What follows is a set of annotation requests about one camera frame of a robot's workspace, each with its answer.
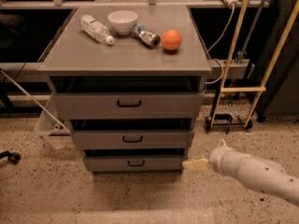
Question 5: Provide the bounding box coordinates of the grey drawer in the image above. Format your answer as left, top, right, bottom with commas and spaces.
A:
71, 131, 194, 149
83, 155, 186, 173
52, 92, 204, 119

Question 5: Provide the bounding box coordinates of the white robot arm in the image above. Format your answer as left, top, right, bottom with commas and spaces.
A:
182, 140, 299, 206

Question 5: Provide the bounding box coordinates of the grey bottom drawer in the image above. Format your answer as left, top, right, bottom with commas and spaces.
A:
83, 155, 186, 173

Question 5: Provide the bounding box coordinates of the grey drawer cabinet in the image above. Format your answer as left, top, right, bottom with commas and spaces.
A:
36, 4, 213, 175

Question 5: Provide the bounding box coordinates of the grey top drawer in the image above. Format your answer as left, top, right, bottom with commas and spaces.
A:
52, 92, 204, 119

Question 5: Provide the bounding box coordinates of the black clamp on floor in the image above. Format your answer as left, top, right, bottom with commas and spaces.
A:
204, 114, 253, 133

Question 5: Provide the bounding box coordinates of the orange ball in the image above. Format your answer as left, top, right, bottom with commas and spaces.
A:
162, 29, 181, 51

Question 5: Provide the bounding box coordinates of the silver crushed can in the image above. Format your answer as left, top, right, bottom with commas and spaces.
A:
133, 23, 161, 48

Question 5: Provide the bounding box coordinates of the clear plastic bin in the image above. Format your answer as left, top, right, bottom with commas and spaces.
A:
33, 97, 76, 150

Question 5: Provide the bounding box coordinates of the white ceramic bowl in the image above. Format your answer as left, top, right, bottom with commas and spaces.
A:
107, 10, 138, 35

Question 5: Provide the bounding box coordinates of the clear plastic water bottle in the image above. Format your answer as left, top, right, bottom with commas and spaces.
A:
79, 15, 114, 46

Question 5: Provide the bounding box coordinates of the black caster wheel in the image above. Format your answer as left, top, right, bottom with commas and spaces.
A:
0, 151, 21, 164

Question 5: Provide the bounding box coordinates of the white diagonal rod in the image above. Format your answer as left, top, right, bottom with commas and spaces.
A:
0, 69, 71, 133

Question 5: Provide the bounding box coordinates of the yellow wooden ladder frame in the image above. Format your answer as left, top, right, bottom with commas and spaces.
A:
208, 0, 299, 130

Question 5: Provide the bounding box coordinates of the white power cable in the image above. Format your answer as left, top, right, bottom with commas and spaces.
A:
204, 3, 235, 86

